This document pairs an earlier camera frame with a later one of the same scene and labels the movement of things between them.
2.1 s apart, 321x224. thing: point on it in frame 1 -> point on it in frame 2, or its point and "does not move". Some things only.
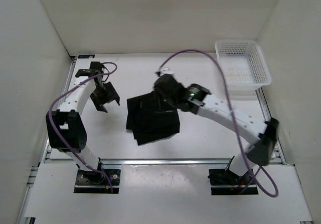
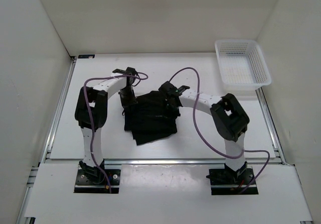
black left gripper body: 103,94 -> 127,97
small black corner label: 83,56 does not move
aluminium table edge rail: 170,161 does not move
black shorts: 150,118 does not move
